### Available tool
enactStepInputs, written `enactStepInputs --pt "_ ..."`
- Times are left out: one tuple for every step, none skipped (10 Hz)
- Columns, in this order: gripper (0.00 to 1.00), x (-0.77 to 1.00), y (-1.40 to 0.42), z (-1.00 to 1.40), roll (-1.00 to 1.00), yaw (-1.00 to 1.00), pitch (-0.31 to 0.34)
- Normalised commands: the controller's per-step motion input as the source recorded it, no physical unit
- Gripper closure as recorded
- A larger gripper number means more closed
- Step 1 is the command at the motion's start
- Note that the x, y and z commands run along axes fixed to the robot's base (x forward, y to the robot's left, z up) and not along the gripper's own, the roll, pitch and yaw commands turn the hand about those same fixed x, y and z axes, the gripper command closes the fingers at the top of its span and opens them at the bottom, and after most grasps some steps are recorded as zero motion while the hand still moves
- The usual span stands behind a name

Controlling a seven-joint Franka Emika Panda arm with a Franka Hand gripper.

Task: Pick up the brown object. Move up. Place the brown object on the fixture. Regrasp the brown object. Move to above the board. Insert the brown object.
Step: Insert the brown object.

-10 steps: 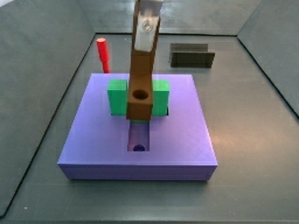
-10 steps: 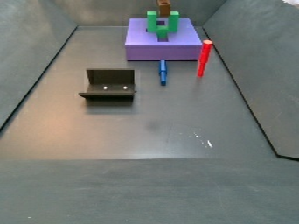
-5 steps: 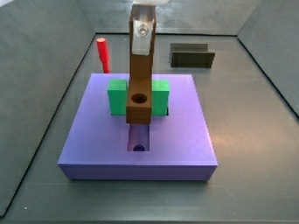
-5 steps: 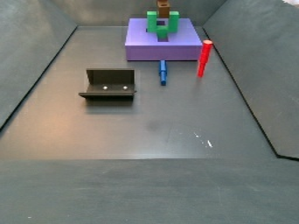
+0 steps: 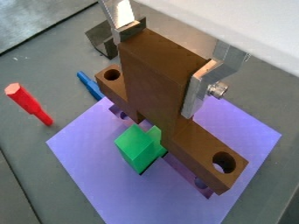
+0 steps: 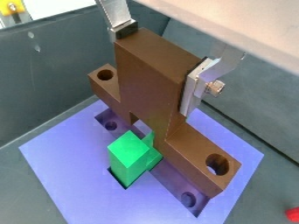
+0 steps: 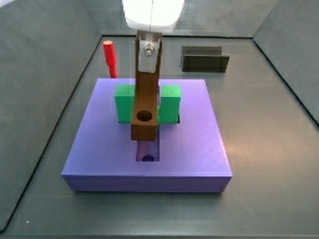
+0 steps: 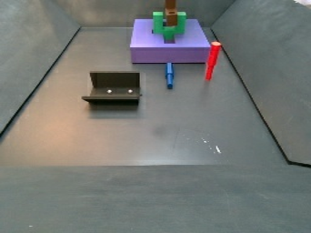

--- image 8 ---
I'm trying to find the black angle fixture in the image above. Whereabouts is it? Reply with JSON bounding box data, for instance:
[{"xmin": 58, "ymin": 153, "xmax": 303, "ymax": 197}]
[{"xmin": 82, "ymin": 71, "xmax": 142, "ymax": 105}]

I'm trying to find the red peg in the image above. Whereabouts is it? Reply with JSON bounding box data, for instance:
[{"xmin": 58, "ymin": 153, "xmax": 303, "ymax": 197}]
[{"xmin": 206, "ymin": 41, "xmax": 222, "ymax": 80}]

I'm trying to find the green U-shaped block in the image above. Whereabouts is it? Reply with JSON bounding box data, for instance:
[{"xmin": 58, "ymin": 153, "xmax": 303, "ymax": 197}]
[{"xmin": 154, "ymin": 12, "xmax": 187, "ymax": 41}]

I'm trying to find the brown T-shaped block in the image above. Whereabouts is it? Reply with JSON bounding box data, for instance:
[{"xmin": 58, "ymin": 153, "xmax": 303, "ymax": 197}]
[{"xmin": 164, "ymin": 0, "xmax": 178, "ymax": 26}]

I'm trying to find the purple base block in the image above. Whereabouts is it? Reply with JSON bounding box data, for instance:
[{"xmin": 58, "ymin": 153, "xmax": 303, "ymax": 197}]
[{"xmin": 130, "ymin": 19, "xmax": 210, "ymax": 64}]

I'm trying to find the blue peg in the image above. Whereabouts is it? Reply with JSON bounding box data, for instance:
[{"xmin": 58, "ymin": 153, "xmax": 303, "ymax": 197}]
[{"xmin": 166, "ymin": 63, "xmax": 174, "ymax": 89}]

